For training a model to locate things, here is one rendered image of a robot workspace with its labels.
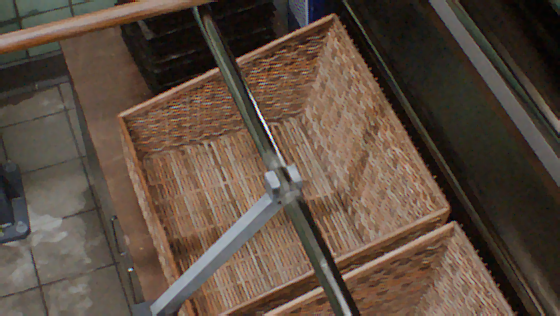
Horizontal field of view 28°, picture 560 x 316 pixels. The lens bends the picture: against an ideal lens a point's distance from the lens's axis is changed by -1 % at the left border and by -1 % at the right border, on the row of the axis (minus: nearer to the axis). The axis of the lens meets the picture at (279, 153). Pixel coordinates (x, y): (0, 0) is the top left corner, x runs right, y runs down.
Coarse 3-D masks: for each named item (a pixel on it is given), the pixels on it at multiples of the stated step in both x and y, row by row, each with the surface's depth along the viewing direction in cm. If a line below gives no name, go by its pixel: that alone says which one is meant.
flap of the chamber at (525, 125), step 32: (480, 0) 142; (512, 0) 144; (544, 0) 145; (512, 32) 138; (544, 32) 140; (480, 64) 135; (544, 64) 135; (512, 96) 129; (544, 96) 130; (544, 160) 125
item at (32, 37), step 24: (144, 0) 177; (168, 0) 177; (192, 0) 177; (216, 0) 179; (48, 24) 174; (72, 24) 174; (96, 24) 174; (120, 24) 176; (0, 48) 171; (24, 48) 173
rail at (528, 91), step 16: (448, 0) 140; (464, 0) 138; (464, 16) 137; (480, 16) 136; (480, 32) 134; (480, 48) 134; (496, 48) 132; (496, 64) 131; (512, 64) 130; (512, 80) 129; (528, 80) 129; (528, 96) 126; (528, 112) 126; (544, 112) 125; (544, 128) 124
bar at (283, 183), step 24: (216, 24) 177; (216, 48) 173; (240, 72) 170; (240, 96) 166; (264, 120) 163; (264, 144) 159; (288, 168) 157; (288, 192) 153; (264, 216) 159; (288, 216) 153; (312, 216) 151; (240, 240) 161; (312, 240) 148; (216, 264) 163; (312, 264) 146; (336, 264) 146; (192, 288) 165; (336, 288) 142; (144, 312) 167; (168, 312) 167; (336, 312) 141
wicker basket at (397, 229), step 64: (256, 64) 229; (320, 64) 234; (128, 128) 224; (192, 128) 236; (320, 128) 236; (384, 128) 210; (192, 192) 231; (256, 192) 230; (320, 192) 230; (384, 192) 213; (192, 256) 220; (256, 256) 219
